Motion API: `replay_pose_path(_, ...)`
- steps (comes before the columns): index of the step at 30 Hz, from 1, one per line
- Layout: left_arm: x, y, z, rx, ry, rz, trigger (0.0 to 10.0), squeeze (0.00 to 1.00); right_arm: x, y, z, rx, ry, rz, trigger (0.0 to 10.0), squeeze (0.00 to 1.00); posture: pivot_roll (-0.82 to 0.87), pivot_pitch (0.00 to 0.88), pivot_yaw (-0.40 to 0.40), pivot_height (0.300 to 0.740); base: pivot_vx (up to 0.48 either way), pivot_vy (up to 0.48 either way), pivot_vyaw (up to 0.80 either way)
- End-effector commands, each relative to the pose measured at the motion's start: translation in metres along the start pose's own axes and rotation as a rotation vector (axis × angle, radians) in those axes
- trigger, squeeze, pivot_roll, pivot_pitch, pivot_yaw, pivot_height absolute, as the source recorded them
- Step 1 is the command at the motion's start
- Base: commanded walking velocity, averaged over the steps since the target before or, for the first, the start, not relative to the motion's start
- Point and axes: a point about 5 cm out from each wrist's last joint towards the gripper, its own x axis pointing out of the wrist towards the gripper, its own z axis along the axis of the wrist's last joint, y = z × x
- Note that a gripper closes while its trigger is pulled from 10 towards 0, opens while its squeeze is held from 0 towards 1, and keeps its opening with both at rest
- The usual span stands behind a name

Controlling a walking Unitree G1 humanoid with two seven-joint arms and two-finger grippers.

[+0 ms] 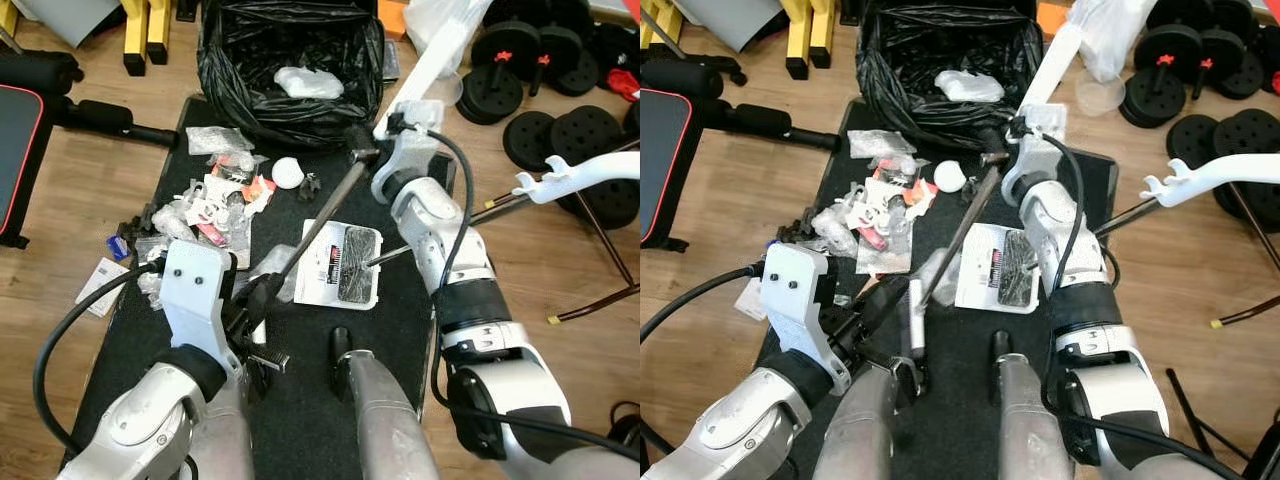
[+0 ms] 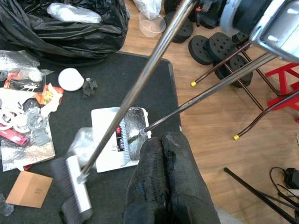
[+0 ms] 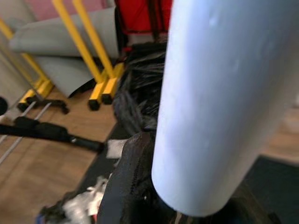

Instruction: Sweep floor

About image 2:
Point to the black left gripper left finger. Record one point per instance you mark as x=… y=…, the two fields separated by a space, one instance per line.
x=147 y=186

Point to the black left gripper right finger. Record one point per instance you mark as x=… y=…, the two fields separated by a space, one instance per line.
x=187 y=191

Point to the broom with steel pole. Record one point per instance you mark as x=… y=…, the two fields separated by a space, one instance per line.
x=78 y=186

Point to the white dustpan with steel pole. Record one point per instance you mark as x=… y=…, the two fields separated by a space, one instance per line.
x=102 y=130

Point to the thin black rod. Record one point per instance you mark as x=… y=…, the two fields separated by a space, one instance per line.
x=245 y=184

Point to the red table brown legs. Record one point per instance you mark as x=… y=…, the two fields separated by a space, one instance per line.
x=236 y=137

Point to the clear plastic bag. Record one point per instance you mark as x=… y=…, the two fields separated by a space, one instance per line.
x=80 y=142

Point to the black crumpled scrap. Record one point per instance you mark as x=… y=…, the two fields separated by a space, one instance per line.
x=90 y=89

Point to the brown cardboard piece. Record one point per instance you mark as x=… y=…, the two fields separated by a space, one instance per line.
x=28 y=189

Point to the white round lid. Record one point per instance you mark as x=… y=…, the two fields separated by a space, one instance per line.
x=71 y=79

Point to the orange snack pouch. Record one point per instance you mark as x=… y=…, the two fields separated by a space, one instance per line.
x=50 y=95

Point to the black weight plate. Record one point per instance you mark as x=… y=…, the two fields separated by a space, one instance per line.
x=185 y=31
x=238 y=67
x=220 y=46
x=240 y=37
x=198 y=51

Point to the maroon packet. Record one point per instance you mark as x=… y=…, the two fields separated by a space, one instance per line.
x=14 y=137

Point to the bubble wrap lump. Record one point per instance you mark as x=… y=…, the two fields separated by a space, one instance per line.
x=5 y=206

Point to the clear plastic cup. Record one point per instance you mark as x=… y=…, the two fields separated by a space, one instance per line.
x=151 y=30

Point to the black trash bag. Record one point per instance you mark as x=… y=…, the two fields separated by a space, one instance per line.
x=70 y=39

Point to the red printed package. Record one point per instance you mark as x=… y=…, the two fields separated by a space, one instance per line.
x=14 y=84

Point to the crumpled clear plastic wrap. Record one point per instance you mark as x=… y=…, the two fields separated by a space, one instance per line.
x=16 y=63

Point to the white plastic bag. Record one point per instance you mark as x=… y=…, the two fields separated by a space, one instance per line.
x=147 y=5

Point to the bubble wrap packet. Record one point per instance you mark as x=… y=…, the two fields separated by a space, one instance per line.
x=72 y=14

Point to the red metal frame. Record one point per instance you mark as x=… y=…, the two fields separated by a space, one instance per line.
x=283 y=70

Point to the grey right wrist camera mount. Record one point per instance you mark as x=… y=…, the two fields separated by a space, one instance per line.
x=280 y=39

